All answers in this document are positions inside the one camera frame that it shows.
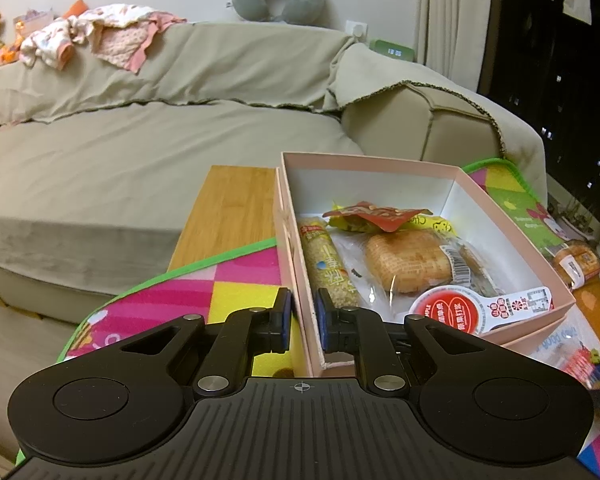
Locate red white jelly cup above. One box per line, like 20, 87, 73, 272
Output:
408, 285, 554, 336

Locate bread bun with barcode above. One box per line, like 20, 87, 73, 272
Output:
335, 229, 502, 312

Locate red snack packet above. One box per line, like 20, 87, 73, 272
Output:
322, 202, 432, 234

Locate sesame bar packet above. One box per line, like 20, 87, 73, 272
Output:
298, 217, 360, 308

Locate pink cardboard box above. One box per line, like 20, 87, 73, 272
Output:
274, 153, 574, 377

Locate yellow snack packet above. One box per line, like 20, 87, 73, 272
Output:
398, 214, 455, 234

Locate wrapped bread on mat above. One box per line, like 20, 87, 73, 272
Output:
546, 240, 600, 290

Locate colourful play mat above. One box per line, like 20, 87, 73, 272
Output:
14, 156, 600, 480

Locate beige sofa with cover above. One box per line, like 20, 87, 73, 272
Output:
0, 23, 547, 322

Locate pile of baby clothes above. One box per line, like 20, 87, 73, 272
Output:
19, 3, 183, 74

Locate green digital clock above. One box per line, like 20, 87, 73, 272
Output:
370, 39, 415, 62

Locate beige curtain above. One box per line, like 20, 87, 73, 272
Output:
416, 0, 491, 91

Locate white wall socket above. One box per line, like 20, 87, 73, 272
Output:
344, 20, 368, 41

